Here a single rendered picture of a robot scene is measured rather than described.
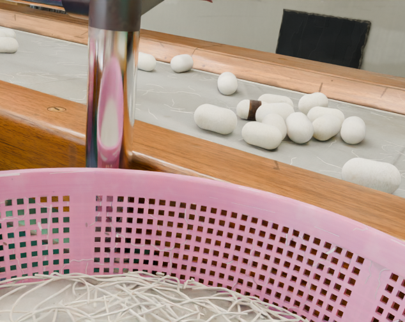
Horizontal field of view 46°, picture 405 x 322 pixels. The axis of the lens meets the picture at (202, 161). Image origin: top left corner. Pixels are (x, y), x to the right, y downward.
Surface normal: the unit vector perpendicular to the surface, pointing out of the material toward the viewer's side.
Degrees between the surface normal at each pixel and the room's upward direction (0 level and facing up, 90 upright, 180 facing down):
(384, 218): 0
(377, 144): 0
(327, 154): 0
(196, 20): 90
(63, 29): 45
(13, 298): 9
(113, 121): 90
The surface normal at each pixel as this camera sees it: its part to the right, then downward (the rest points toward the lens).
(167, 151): 0.11, -0.93
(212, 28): -0.52, 0.25
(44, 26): -0.28, -0.47
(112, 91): 0.25, 0.37
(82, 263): 0.25, 0.07
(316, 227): -0.49, -0.01
